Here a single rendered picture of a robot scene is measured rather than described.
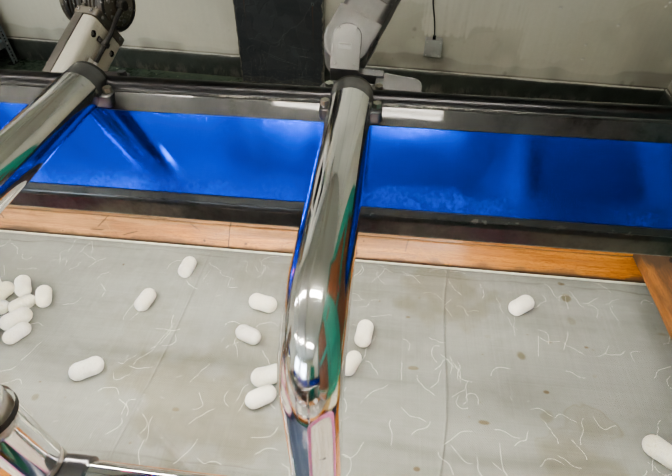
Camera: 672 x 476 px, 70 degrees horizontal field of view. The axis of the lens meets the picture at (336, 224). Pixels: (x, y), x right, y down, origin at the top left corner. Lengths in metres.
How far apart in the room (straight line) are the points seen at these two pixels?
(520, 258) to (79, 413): 0.56
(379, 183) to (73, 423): 0.45
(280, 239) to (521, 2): 1.98
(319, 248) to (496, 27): 2.37
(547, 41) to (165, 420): 2.32
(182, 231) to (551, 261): 0.51
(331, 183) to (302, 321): 0.06
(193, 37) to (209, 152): 2.52
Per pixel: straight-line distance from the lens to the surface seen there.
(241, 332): 0.59
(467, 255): 0.68
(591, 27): 2.59
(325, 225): 0.17
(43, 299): 0.71
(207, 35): 2.76
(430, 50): 2.49
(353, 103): 0.24
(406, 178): 0.27
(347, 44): 0.61
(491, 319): 0.64
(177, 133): 0.29
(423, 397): 0.57
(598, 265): 0.74
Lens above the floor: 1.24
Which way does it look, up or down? 44 degrees down
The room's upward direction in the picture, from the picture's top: straight up
